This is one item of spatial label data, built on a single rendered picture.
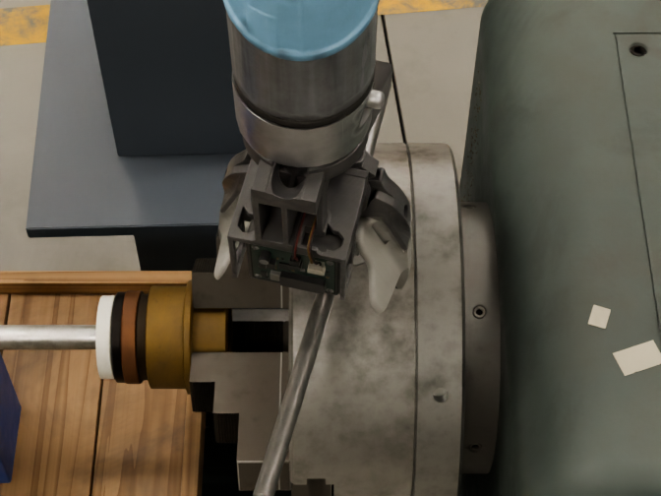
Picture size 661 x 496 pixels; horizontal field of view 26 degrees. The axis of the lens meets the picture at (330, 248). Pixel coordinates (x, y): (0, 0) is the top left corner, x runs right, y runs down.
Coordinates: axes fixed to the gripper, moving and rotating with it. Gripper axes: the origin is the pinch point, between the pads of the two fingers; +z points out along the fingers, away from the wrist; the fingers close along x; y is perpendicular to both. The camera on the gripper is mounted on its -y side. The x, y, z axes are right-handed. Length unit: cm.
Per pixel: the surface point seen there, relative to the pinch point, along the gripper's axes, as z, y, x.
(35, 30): 141, -109, -84
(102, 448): 39.3, 3.8, -19.8
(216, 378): 16.6, 3.7, -7.2
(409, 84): 139, -112, -10
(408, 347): 6.0, 2.7, 7.2
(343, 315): 5.0, 1.7, 2.3
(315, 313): -4.1, 6.3, 1.4
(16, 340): 19.1, 3.2, -24.4
